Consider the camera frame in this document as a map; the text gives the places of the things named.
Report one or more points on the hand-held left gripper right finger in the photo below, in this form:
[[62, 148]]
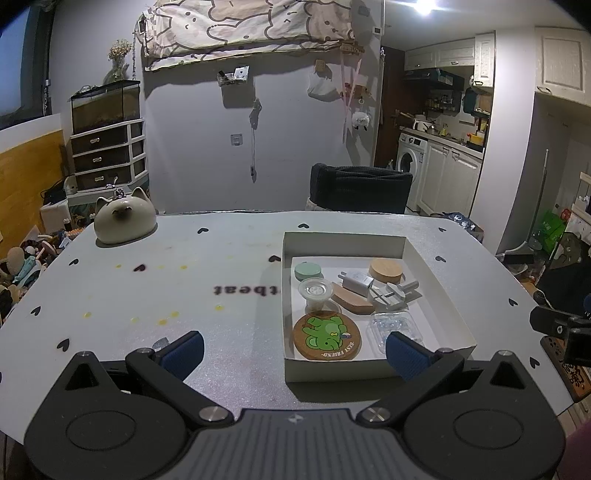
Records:
[[406, 360]]

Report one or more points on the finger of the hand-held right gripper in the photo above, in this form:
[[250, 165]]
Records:
[[549, 321]]

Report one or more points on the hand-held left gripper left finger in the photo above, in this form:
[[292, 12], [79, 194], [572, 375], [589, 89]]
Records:
[[184, 353]]

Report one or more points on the clear plastic case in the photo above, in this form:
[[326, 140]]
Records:
[[388, 325]]

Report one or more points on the wooden block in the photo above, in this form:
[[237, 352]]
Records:
[[353, 302]]

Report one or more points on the round green elephant coaster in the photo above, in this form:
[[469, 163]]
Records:
[[325, 337]]

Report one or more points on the white charger plug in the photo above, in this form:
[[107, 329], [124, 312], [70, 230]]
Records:
[[358, 282]]

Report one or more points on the round wooden lid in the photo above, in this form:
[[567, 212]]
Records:
[[387, 270]]

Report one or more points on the clear round container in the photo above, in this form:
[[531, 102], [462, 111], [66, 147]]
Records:
[[316, 290]]

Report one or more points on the white cardboard box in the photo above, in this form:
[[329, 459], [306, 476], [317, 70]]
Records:
[[341, 244]]

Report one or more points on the green round tin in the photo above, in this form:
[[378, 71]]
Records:
[[308, 271]]

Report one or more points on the green bag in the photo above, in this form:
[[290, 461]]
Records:
[[549, 228]]

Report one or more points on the blue patterned bag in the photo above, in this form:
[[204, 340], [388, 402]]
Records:
[[461, 220]]

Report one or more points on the cream cat-shaped jar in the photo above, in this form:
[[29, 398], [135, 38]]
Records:
[[124, 221]]

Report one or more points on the white lower kitchen cabinets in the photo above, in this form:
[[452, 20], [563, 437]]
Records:
[[450, 180]]

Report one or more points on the white kitchen cabinets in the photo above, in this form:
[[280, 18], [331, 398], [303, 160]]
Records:
[[443, 55], [450, 180]]

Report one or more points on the black chair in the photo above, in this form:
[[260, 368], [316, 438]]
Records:
[[360, 189]]

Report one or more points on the pile of floor clutter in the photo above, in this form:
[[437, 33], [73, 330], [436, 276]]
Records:
[[27, 267]]

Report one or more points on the small metal ornament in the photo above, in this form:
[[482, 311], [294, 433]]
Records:
[[115, 188]]

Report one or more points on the white washing machine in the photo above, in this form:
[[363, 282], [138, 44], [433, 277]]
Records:
[[411, 161]]

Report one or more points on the white drawer cabinet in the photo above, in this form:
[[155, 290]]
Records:
[[101, 157]]

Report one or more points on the sheep plush toy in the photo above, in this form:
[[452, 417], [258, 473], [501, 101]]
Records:
[[361, 121]]

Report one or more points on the glass fish tank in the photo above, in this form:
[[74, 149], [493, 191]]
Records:
[[106, 110]]

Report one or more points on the white upper kitchen cabinets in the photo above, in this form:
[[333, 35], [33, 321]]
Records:
[[443, 55]]

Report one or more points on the white hanging bag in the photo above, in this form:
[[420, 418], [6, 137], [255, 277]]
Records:
[[321, 86]]

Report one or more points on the vase of dried flowers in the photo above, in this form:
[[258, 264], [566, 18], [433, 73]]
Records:
[[119, 48]]

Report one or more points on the printed blanket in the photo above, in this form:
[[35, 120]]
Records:
[[240, 23]]

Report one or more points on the window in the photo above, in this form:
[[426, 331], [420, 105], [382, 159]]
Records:
[[18, 60]]

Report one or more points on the ceiling light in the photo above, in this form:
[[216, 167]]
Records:
[[425, 5]]

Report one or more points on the wall switch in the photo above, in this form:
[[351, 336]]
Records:
[[236, 140]]

